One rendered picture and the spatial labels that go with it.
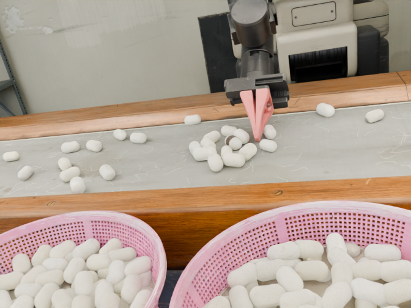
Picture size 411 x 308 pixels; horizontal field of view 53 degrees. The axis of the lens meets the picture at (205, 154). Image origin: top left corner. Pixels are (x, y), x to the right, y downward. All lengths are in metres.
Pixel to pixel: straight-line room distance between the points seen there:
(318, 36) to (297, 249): 0.88
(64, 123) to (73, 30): 2.03
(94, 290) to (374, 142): 0.43
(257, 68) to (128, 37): 2.18
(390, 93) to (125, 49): 2.25
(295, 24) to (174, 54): 1.60
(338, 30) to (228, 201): 0.85
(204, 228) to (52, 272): 0.17
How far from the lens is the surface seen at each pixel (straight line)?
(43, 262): 0.53
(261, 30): 0.69
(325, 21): 1.28
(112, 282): 0.46
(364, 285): 0.40
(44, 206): 0.60
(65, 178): 0.70
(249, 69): 0.70
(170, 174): 0.63
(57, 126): 0.97
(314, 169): 0.58
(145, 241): 0.47
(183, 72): 2.80
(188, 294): 0.39
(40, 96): 3.21
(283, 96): 0.71
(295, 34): 1.25
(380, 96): 0.81
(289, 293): 0.39
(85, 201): 0.57
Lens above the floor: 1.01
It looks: 24 degrees down
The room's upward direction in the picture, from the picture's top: 11 degrees counter-clockwise
